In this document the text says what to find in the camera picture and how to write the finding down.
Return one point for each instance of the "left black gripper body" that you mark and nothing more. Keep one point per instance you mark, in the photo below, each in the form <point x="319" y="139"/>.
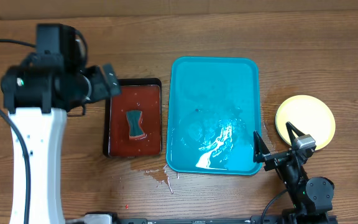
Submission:
<point x="89" y="89"/>

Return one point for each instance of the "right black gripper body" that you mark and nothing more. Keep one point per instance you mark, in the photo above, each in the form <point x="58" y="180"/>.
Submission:
<point x="276" y="161"/>

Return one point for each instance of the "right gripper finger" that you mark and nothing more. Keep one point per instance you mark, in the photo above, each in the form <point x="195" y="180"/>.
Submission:
<point x="295" y="135"/>
<point x="260" y="149"/>

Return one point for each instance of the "yellow plate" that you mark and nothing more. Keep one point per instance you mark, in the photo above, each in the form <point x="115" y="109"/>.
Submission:
<point x="310" y="115"/>

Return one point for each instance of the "green orange sponge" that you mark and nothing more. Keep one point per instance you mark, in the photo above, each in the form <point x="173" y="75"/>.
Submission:
<point x="134" y="120"/>

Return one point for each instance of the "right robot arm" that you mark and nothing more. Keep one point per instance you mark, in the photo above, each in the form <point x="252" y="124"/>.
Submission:
<point x="311" y="197"/>

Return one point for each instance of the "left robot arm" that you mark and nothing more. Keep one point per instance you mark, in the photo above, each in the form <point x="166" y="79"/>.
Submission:
<point x="38" y="100"/>

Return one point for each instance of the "black tray with red water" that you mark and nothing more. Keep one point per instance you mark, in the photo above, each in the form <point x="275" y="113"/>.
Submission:
<point x="144" y="94"/>

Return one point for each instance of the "teal plastic tray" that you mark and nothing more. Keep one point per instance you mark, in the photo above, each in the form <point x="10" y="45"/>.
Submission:
<point x="213" y="111"/>

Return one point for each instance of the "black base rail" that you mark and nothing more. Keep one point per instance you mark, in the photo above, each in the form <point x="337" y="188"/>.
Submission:
<point x="110" y="217"/>

